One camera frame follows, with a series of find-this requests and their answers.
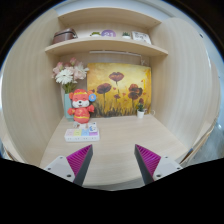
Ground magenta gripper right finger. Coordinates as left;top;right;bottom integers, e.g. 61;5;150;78
134;144;182;185

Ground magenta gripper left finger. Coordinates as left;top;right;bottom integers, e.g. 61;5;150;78
45;145;93;186

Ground small potted green plant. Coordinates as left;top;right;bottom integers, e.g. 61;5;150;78
137;103;145;118

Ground teal flower vase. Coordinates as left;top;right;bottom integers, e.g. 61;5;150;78
64;94;74;121

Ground red mascot plush toy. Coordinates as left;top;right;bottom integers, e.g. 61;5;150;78
67;89;96;124

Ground yellow poppy flower painting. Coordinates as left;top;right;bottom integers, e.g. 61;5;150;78
87;63;151;118

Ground pink white flower bouquet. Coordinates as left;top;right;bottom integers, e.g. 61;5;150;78
52;57;89;94

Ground wooden shelf board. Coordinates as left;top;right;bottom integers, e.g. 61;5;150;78
45;37;168;57

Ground white framed picture card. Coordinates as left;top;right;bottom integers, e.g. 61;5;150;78
132;31;151;44

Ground brown leather bag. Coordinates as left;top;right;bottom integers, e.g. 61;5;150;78
52;28;77;44

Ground tiny shelf potted plant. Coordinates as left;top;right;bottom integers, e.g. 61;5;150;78
122;32;131;39

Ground green frog figurine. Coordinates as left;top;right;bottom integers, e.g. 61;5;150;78
90;32;101;37

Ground purple round plate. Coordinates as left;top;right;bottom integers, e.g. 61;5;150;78
101;29;116;37

